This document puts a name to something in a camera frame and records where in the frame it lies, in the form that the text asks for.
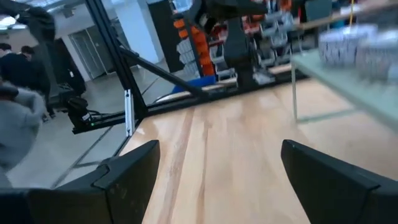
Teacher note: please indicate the black motor box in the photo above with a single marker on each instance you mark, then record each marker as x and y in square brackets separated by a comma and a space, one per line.
[79, 112]

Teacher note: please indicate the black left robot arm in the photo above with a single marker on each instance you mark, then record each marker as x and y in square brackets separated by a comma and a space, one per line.
[237, 43]

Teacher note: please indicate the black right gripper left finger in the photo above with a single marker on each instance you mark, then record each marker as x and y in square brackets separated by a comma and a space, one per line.
[133, 174]

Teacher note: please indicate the grey storage bin rack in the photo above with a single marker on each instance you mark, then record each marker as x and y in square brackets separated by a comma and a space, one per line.
[276, 34]

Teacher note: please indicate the silver frame bracket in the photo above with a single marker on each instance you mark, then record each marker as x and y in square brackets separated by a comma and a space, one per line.
[129, 112]

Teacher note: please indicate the person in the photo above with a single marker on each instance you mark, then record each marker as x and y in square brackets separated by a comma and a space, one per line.
[18, 133]
[7, 68]
[35, 77]

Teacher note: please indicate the green perforated metal table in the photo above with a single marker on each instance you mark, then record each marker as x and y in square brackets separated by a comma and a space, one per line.
[357, 90]

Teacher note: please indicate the orange storage bin rack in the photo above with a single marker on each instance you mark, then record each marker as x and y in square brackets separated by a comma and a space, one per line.
[202, 46]

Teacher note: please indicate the black aluminium table frame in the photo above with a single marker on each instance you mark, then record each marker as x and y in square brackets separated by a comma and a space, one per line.
[124, 71]

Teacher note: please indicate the blue bin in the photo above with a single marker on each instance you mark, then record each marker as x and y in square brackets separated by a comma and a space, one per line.
[199, 83]

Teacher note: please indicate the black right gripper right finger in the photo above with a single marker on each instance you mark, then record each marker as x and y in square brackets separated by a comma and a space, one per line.
[335, 189]

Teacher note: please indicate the grey patterned candle tin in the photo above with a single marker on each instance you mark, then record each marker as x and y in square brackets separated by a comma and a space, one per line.
[379, 59]

